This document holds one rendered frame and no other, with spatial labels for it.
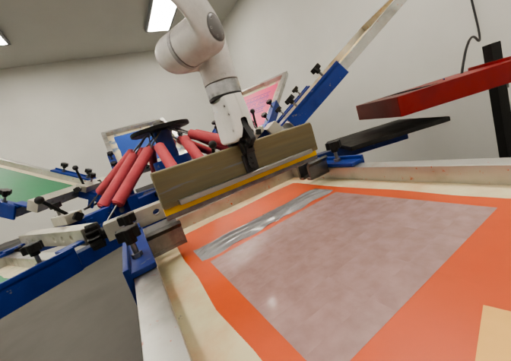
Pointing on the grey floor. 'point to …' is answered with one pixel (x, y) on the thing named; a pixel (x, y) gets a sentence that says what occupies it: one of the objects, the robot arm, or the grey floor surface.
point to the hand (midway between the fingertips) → (246, 162)
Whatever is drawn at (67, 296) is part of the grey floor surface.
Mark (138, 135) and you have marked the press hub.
